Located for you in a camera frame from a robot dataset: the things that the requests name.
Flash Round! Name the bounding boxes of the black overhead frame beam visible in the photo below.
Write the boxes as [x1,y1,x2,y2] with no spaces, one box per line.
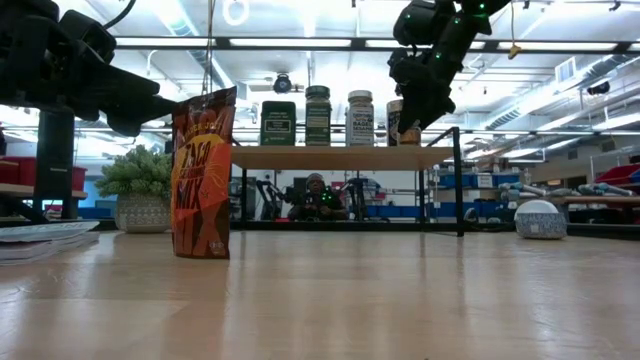
[114,35,640,52]

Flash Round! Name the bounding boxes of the wooden shelf black metal legs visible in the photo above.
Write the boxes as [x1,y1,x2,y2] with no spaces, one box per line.
[230,127,464,239]

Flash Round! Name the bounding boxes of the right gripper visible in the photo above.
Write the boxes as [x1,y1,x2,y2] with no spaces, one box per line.
[389,47,456,134]

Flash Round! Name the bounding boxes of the Yellowstone waterfall book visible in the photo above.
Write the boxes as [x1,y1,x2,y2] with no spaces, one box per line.
[0,219,101,266]

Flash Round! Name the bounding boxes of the orange taco seasoning packet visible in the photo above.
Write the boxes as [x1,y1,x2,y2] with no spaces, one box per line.
[170,85,239,260]

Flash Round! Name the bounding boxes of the blue storage bin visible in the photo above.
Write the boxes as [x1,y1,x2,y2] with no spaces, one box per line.
[439,173,476,189]
[377,204,421,219]

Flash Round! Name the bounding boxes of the white ring ceiling light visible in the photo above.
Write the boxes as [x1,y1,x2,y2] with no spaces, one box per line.
[222,0,251,27]

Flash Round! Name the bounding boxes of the wooden side shelf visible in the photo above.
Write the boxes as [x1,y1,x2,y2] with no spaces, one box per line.
[0,183,89,200]

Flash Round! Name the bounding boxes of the black ceiling camera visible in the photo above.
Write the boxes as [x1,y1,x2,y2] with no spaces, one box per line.
[272,73,294,95]

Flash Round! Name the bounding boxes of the brown-lid spice jar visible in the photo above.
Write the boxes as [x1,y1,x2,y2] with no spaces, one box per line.
[385,98,422,147]

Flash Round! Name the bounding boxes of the green potted plant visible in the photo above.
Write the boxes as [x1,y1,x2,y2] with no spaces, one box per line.
[94,144,174,234]

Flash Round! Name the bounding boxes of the ceiling air vent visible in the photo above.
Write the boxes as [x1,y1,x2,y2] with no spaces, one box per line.
[554,56,577,84]

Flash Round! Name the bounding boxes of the person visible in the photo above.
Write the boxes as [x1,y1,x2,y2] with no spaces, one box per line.
[287,172,350,222]

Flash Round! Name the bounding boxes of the wooden background table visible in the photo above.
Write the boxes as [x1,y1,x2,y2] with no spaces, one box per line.
[549,195,640,206]

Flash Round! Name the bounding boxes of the green-lid spice jar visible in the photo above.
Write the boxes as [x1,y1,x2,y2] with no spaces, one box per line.
[304,84,332,147]

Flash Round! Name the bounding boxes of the small round grey candle holder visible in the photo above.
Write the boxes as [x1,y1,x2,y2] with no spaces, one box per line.
[513,199,569,240]

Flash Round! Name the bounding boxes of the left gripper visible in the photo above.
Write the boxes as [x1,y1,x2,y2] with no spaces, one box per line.
[0,9,177,137]

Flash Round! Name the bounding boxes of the white-lid glass spice jar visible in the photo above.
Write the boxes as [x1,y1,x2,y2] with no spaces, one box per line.
[346,89,375,147]

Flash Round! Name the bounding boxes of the black metal table frame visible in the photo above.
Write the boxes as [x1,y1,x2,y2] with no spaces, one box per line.
[0,217,640,240]

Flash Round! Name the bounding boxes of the dark rectangular spice tin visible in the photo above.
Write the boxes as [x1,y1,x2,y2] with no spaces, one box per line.
[259,100,297,147]

